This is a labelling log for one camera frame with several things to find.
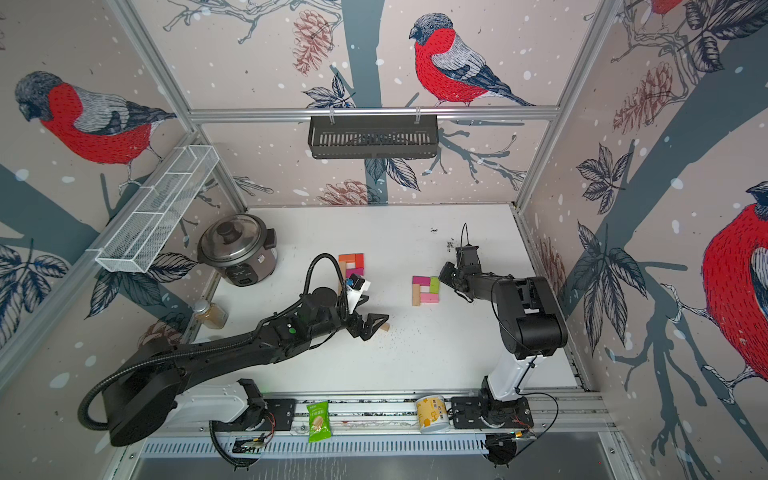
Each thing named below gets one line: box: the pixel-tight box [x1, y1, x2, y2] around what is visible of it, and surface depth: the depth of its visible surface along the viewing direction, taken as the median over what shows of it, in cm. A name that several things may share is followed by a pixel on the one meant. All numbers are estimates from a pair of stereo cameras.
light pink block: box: [420, 292, 440, 303], surface depth 97 cm
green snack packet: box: [306, 401, 333, 443], surface depth 73 cm
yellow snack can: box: [416, 395, 450, 434], surface depth 71 cm
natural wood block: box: [412, 284, 421, 306], surface depth 97 cm
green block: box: [430, 276, 440, 294], surface depth 100 cm
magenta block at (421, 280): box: [412, 276, 430, 286], surface depth 100 cm
